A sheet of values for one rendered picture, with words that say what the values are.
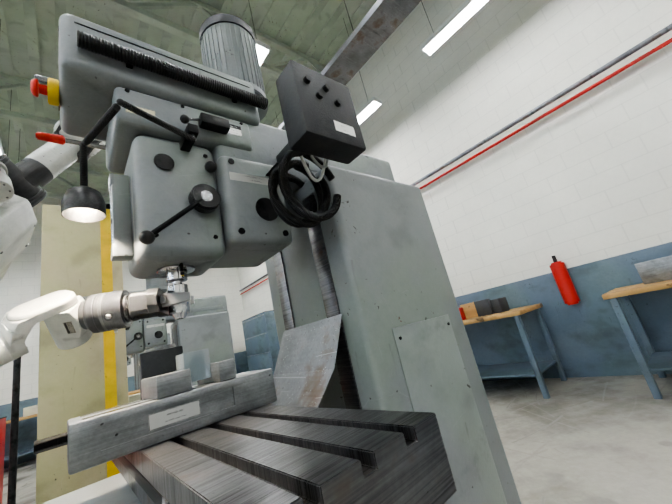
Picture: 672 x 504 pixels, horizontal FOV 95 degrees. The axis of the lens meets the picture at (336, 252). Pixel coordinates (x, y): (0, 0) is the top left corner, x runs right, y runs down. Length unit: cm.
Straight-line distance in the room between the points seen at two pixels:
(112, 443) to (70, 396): 186
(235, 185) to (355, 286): 42
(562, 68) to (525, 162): 110
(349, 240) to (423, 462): 60
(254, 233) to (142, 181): 27
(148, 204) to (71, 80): 32
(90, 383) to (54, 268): 76
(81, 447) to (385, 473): 48
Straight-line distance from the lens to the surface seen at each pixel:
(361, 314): 83
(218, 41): 132
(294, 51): 679
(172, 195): 83
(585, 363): 463
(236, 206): 85
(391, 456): 36
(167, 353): 118
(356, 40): 343
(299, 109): 79
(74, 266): 265
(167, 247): 78
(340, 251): 86
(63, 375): 253
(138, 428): 69
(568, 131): 472
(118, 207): 89
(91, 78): 96
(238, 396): 73
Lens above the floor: 107
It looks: 15 degrees up
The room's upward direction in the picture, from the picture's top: 13 degrees counter-clockwise
